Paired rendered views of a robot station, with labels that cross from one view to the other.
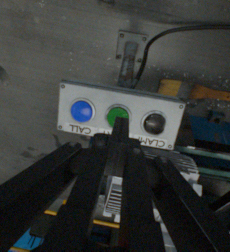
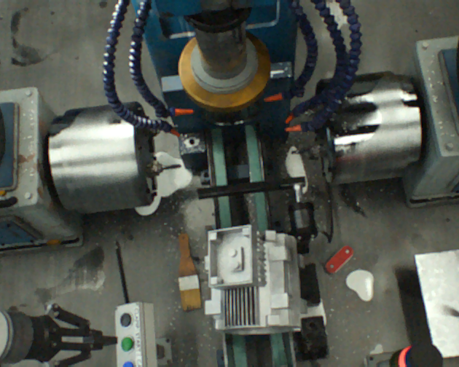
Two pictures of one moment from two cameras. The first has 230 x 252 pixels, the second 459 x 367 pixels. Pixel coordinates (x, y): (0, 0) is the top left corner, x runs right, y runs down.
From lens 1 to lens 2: 1.25 m
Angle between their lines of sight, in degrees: 52
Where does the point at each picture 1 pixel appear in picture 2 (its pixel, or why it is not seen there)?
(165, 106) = (117, 317)
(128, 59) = not seen: hidden behind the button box
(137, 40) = not seen: hidden behind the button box
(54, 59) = not seen: outside the picture
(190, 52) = (150, 297)
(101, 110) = (127, 356)
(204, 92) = (184, 263)
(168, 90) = (193, 298)
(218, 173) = (259, 196)
